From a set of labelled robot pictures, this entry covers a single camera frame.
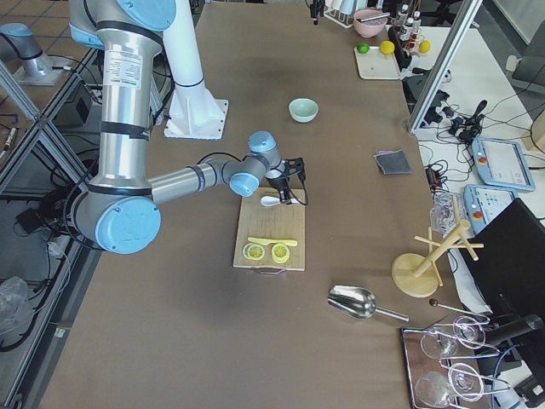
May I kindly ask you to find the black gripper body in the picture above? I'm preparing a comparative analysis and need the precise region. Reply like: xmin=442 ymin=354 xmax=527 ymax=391
xmin=310 ymin=5 xmax=322 ymax=19
xmin=269 ymin=176 xmax=290 ymax=199

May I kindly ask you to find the white ceramic spoon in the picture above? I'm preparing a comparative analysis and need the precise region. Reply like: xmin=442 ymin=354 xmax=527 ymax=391
xmin=260 ymin=196 xmax=288 ymax=207

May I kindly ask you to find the pink bowl with ice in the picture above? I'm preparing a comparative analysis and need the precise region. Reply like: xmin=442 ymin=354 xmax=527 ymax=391
xmin=353 ymin=9 xmax=388 ymax=38

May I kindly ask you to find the mint green bowl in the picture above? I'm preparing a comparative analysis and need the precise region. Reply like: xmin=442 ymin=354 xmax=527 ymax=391
xmin=288 ymin=98 xmax=319 ymax=124

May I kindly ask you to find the wooden cutting board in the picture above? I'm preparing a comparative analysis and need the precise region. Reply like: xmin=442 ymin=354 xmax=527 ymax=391
xmin=233 ymin=187 xmax=306 ymax=271

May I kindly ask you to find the yellow plastic knife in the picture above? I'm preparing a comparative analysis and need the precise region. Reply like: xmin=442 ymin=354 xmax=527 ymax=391
xmin=247 ymin=237 xmax=298 ymax=247

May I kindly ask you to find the lemon slice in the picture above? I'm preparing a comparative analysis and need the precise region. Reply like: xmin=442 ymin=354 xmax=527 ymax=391
xmin=242 ymin=243 xmax=266 ymax=261
xmin=271 ymin=243 xmax=290 ymax=264

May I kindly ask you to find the green lime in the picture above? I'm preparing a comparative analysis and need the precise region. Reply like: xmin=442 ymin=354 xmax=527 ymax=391
xmin=357 ymin=43 xmax=370 ymax=54

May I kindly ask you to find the cream plastic tray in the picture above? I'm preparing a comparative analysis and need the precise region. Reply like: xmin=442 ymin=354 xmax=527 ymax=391
xmin=353 ymin=46 xmax=400 ymax=80

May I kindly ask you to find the yellow lemon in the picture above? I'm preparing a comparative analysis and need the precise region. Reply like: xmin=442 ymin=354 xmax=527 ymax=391
xmin=379 ymin=41 xmax=395 ymax=55

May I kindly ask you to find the grey folded cloth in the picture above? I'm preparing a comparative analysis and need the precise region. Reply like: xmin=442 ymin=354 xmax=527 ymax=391
xmin=374 ymin=149 xmax=412 ymax=176

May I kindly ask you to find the metal scoop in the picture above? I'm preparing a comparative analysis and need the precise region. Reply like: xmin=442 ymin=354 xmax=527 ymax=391
xmin=327 ymin=285 xmax=410 ymax=322

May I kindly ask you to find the wooden mug tree stand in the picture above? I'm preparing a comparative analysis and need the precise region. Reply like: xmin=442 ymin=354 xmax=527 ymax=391
xmin=391 ymin=195 xmax=485 ymax=297

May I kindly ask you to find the blue teach pendant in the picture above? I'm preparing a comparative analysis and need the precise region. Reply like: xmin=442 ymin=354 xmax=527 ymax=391
xmin=471 ymin=136 xmax=536 ymax=192
xmin=463 ymin=184 xmax=518 ymax=234

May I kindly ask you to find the wine glass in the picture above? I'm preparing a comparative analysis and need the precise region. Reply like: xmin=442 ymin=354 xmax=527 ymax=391
xmin=420 ymin=315 xmax=500 ymax=360
xmin=413 ymin=363 xmax=510 ymax=408

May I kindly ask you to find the black monitor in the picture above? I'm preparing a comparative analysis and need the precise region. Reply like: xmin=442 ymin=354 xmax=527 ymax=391
xmin=464 ymin=199 xmax=544 ymax=317

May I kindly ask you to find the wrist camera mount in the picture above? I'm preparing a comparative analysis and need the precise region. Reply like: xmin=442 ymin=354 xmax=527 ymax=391
xmin=283 ymin=158 xmax=306 ymax=183

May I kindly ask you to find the copper wire bottle rack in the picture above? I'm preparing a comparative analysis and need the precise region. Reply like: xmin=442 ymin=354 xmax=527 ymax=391
xmin=393 ymin=0 xmax=423 ymax=54

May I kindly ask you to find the white camera post base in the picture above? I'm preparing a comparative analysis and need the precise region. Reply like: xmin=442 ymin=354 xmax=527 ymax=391
xmin=163 ymin=1 xmax=228 ymax=141

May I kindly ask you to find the aluminium frame post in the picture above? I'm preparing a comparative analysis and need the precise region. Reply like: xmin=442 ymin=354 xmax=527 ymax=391
xmin=407 ymin=0 xmax=483 ymax=134

